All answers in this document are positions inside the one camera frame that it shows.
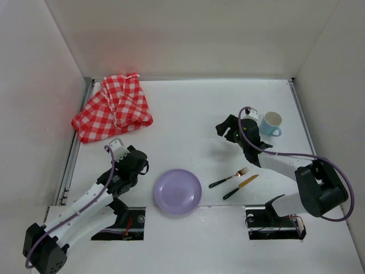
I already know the light blue mug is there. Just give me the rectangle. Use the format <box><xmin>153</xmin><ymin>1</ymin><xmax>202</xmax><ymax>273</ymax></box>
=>
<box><xmin>259</xmin><ymin>111</ymin><xmax>282</xmax><ymax>137</ymax></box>

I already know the gold fork green handle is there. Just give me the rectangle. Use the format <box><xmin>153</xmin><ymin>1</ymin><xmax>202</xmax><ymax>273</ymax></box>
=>
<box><xmin>208</xmin><ymin>167</ymin><xmax>249</xmax><ymax>188</ymax></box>

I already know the lilac plastic plate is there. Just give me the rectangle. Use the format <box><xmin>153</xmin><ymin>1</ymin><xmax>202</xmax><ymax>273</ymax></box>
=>
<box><xmin>153</xmin><ymin>169</ymin><xmax>202</xmax><ymax>215</ymax></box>

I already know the gold knife green handle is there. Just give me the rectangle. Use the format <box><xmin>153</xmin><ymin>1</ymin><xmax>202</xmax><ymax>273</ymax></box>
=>
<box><xmin>223</xmin><ymin>174</ymin><xmax>259</xmax><ymax>200</ymax></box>

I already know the red white checkered cloth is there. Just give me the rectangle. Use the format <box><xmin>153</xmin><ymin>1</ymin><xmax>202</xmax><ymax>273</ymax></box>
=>
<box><xmin>71</xmin><ymin>72</ymin><xmax>153</xmax><ymax>144</ymax></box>

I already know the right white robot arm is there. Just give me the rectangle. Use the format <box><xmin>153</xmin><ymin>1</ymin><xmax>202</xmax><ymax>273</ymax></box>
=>
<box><xmin>216</xmin><ymin>115</ymin><xmax>354</xmax><ymax>221</ymax></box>

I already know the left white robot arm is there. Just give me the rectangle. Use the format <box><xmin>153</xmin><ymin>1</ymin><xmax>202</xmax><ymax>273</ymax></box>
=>
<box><xmin>22</xmin><ymin>142</ymin><xmax>149</xmax><ymax>273</ymax></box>

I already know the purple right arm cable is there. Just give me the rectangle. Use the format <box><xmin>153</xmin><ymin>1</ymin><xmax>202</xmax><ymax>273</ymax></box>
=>
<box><xmin>238</xmin><ymin>106</ymin><xmax>355</xmax><ymax>223</ymax></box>

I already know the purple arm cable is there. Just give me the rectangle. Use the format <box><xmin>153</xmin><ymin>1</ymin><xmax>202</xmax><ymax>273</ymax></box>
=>
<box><xmin>25</xmin><ymin>144</ymin><xmax>116</xmax><ymax>269</ymax></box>
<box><xmin>238</xmin><ymin>106</ymin><xmax>355</xmax><ymax>223</ymax></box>

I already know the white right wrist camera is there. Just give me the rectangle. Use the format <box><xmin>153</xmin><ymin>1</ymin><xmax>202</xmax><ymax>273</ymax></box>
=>
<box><xmin>245</xmin><ymin>107</ymin><xmax>259</xmax><ymax>120</ymax></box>

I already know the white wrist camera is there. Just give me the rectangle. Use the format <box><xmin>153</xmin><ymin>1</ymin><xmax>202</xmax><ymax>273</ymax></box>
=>
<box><xmin>109</xmin><ymin>138</ymin><xmax>129</xmax><ymax>162</ymax></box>
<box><xmin>245</xmin><ymin>107</ymin><xmax>259</xmax><ymax>120</ymax></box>

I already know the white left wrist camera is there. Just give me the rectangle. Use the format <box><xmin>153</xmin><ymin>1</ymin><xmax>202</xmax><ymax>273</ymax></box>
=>
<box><xmin>109</xmin><ymin>138</ymin><xmax>129</xmax><ymax>162</ymax></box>

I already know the right aluminium table rail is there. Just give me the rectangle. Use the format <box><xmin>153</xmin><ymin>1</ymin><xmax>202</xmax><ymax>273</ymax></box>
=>
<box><xmin>288</xmin><ymin>78</ymin><xmax>317</xmax><ymax>155</ymax></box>

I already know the aluminium table rail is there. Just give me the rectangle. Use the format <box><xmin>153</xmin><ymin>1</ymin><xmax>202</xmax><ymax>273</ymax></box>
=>
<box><xmin>288</xmin><ymin>78</ymin><xmax>317</xmax><ymax>155</ymax></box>
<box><xmin>52</xmin><ymin>77</ymin><xmax>95</xmax><ymax>206</ymax></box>

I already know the left aluminium table rail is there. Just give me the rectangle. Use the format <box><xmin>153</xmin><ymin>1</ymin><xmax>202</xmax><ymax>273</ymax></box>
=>
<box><xmin>52</xmin><ymin>77</ymin><xmax>95</xmax><ymax>206</ymax></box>

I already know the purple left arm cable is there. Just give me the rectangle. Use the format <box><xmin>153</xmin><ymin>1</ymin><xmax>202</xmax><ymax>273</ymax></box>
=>
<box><xmin>25</xmin><ymin>144</ymin><xmax>116</xmax><ymax>269</ymax></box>

